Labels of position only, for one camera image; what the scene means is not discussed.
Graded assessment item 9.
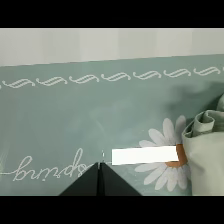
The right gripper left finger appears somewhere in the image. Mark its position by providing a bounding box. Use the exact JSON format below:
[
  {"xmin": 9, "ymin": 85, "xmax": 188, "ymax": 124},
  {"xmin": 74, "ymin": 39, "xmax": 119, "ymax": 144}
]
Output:
[{"xmin": 58, "ymin": 161, "xmax": 100, "ymax": 197}]

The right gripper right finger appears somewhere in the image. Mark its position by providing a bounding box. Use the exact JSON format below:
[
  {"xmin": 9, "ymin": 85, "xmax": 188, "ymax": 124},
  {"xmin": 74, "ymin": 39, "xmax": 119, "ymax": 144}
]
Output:
[{"xmin": 99, "ymin": 161, "xmax": 142, "ymax": 197}]

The pale green garment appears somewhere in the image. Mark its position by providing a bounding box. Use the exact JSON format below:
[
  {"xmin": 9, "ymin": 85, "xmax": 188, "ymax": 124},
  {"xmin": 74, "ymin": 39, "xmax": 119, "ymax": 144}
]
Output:
[{"xmin": 181, "ymin": 93, "xmax": 224, "ymax": 197}]

